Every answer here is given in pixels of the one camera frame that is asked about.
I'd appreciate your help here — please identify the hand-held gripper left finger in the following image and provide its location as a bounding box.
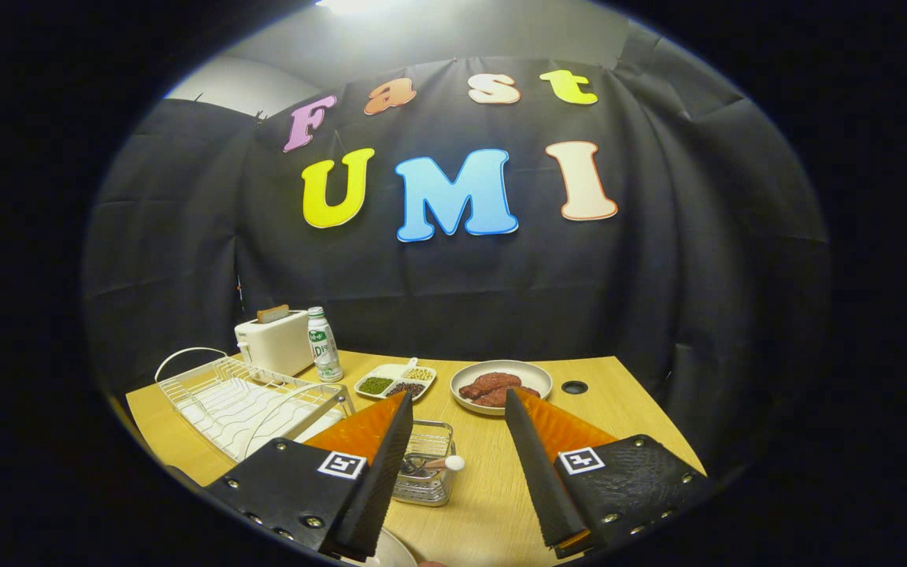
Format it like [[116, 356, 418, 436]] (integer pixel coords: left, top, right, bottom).
[[203, 391, 415, 562]]

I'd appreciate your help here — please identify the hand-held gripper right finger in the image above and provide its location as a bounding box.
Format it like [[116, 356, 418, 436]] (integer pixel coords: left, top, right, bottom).
[[504, 387, 714, 561]]

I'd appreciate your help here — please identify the metal wire basket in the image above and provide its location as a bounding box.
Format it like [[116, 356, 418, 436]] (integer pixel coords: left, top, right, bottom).
[[391, 420, 456, 507]]

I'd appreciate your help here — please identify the beige round plate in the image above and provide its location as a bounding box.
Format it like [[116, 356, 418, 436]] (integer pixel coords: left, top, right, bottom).
[[343, 528, 419, 567]]

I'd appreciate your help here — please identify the spoon with red checked handle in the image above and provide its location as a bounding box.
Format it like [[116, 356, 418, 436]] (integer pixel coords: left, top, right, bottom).
[[402, 455, 466, 477]]

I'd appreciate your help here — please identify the white wire dish rack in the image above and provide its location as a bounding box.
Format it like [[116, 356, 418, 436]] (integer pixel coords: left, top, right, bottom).
[[154, 346, 357, 464]]

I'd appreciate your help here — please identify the beige dish with meat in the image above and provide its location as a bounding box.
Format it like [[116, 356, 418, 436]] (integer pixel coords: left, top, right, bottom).
[[450, 360, 553, 417]]

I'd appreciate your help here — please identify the red meat patty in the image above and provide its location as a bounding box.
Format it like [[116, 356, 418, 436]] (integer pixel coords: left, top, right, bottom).
[[473, 385, 541, 408], [458, 372, 523, 400]]

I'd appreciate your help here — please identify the white divided snack tray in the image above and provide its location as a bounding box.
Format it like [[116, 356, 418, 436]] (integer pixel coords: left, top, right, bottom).
[[354, 357, 438, 402]]

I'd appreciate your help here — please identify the white bottle with green label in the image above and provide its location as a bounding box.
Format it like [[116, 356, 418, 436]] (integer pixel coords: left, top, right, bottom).
[[307, 306, 344, 384]]

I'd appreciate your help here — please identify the white ribbed drip tray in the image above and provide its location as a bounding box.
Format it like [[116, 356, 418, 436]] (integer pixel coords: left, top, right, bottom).
[[182, 378, 344, 461]]

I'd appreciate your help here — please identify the white toaster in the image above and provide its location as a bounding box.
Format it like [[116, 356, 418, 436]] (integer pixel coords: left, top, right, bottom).
[[234, 309, 315, 377]]

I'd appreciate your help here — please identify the black backdrop cloth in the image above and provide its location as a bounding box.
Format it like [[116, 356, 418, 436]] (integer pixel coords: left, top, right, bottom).
[[82, 24, 831, 473]]

